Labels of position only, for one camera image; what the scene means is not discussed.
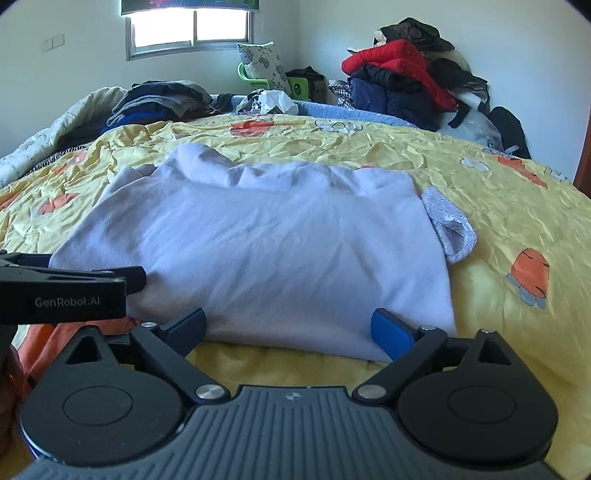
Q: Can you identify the light lavender long-sleeve top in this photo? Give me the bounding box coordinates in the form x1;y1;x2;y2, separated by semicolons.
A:
50;143;477;361

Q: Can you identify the folded dark clothes stack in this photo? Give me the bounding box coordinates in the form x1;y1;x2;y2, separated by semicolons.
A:
103;80;213;131

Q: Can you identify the dark navy clothes pile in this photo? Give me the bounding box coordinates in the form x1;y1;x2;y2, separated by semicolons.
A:
349;64;439;132

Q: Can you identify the yellow carrot-print bed cover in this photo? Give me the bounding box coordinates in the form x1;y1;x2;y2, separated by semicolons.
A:
1;114;590;479

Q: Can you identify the white printed quilt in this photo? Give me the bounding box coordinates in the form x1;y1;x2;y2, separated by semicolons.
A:
1;86;127;188

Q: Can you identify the brown wooden door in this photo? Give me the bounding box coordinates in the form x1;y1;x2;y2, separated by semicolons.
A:
573;117;591;198

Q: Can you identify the light blue knitted blanket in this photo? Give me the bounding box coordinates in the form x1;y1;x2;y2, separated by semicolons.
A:
212;94;416;128

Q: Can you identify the grey plastic-wrapped bundle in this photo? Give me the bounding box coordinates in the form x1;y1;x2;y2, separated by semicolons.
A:
436;91;503;150

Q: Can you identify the black backpack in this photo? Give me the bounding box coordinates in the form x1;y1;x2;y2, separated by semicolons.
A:
488;106;531;159

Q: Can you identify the white plastic bag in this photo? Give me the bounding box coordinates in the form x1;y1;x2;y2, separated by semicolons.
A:
235;89;298;115

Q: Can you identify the lotus print roller blind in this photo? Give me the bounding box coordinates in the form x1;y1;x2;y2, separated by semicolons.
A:
120;0;259;16

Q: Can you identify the floral white cushion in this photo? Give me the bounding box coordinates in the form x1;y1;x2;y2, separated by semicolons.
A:
236;42;291;95

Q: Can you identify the green plastic chair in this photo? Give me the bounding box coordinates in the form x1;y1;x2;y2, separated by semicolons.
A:
237;62;310;100

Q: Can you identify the red puffer jacket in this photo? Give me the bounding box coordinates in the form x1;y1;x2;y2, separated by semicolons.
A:
342;39;457;111

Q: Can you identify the black patterned garment on pile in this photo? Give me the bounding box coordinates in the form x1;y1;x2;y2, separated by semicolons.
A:
380;17;455;52

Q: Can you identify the white wall switch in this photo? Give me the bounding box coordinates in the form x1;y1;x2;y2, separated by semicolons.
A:
41;34;65;53

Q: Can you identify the window with metal frame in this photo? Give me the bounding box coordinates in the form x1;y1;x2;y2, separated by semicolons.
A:
125;8;253;60

